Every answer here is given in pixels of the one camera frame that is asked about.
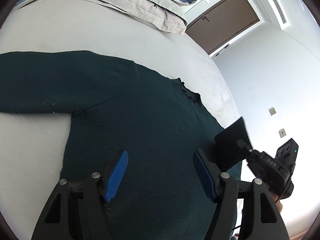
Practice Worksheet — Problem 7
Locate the dark green knit sweater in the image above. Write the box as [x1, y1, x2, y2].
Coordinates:
[1, 51, 231, 239]

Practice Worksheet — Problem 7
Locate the person's right hand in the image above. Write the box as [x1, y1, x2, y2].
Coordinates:
[270, 192, 283, 213]

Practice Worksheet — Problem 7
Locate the white bed sheet mattress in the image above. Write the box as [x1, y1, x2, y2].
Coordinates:
[1, 0, 240, 239]

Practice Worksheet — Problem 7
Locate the brown wooden door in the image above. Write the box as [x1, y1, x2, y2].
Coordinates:
[186, 0, 260, 54]

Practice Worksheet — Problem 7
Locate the ceiling air vent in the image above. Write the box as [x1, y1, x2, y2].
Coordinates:
[272, 0, 287, 24]

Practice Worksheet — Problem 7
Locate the beige folded duvet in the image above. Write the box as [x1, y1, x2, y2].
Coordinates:
[65, 0, 198, 35]

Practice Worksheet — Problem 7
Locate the lower wall socket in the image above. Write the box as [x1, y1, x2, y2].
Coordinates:
[279, 128, 286, 138]

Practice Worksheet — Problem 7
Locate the wall socket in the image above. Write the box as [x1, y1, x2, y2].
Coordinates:
[269, 107, 276, 115]
[279, 128, 286, 138]

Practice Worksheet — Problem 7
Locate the upper wall socket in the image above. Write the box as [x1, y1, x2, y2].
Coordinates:
[269, 107, 276, 115]

